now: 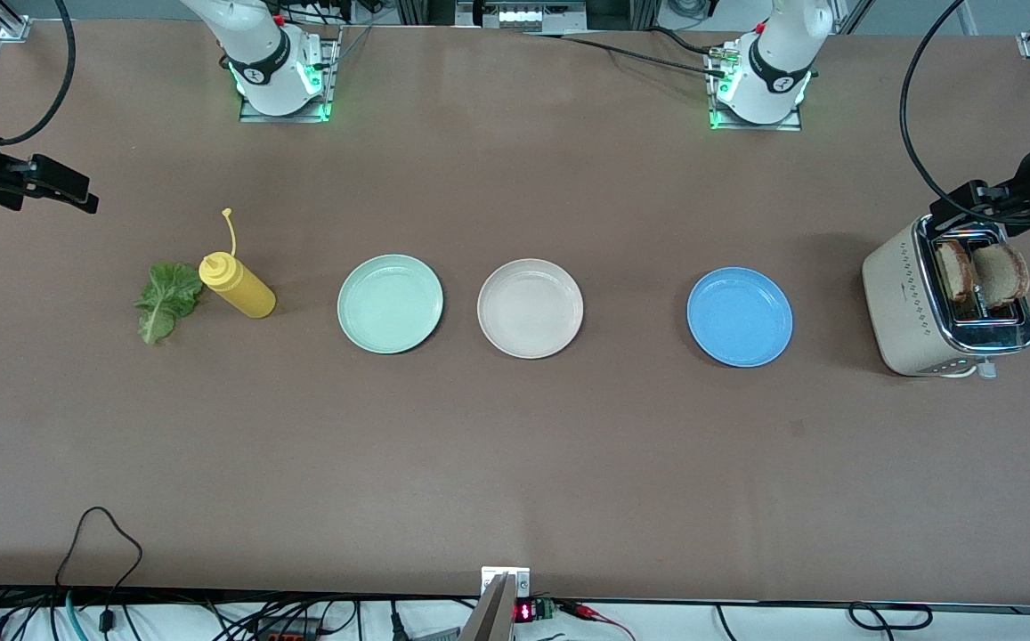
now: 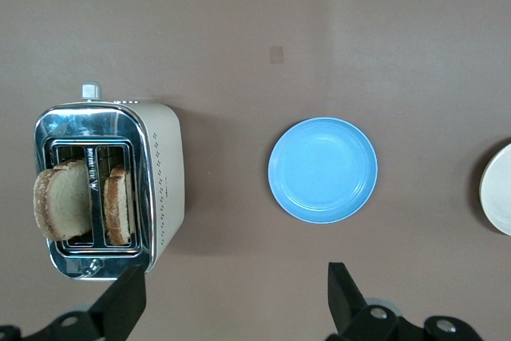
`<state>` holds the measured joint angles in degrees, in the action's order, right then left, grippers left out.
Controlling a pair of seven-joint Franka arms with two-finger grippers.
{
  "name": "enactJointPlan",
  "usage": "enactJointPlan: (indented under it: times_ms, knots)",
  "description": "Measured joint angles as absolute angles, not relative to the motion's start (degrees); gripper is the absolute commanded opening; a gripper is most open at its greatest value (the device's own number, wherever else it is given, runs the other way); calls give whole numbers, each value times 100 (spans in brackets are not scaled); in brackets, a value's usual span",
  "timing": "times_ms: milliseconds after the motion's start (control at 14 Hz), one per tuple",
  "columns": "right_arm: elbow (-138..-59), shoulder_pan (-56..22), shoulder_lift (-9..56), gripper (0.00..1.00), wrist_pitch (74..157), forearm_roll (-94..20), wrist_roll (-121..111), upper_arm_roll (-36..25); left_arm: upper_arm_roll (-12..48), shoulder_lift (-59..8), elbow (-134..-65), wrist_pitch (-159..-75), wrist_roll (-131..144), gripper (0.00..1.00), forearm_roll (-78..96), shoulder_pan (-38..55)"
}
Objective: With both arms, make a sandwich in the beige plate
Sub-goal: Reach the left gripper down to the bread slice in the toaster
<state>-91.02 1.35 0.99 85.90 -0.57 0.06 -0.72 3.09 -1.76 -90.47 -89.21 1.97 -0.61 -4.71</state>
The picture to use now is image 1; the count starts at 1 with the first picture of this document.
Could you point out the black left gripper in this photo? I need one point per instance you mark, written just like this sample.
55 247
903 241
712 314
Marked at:
1027 174

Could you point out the toasted bread slice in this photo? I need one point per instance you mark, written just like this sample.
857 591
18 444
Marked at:
1002 274
953 271

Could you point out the green lettuce leaf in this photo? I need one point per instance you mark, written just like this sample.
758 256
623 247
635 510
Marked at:
163 298

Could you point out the yellow squeeze bottle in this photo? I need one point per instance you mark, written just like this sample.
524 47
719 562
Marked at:
243 289

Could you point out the blue plate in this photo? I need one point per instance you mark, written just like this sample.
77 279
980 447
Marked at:
740 317

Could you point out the mint green plate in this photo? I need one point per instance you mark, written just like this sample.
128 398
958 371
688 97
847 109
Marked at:
390 303

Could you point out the beige plate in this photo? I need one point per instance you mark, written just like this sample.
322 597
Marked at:
530 309

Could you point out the cream and chrome toaster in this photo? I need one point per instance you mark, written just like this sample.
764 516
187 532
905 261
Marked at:
897 303

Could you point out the lit control box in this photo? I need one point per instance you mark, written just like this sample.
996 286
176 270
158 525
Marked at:
519 16

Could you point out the red LED display module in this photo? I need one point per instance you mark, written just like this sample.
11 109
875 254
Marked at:
524 612

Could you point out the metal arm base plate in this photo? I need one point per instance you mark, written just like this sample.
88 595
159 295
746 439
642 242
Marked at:
334 71
750 127

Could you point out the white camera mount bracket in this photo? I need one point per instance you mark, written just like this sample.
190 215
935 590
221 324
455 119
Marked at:
519 580

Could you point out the grey metal camera bar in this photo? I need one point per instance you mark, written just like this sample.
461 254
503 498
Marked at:
492 619

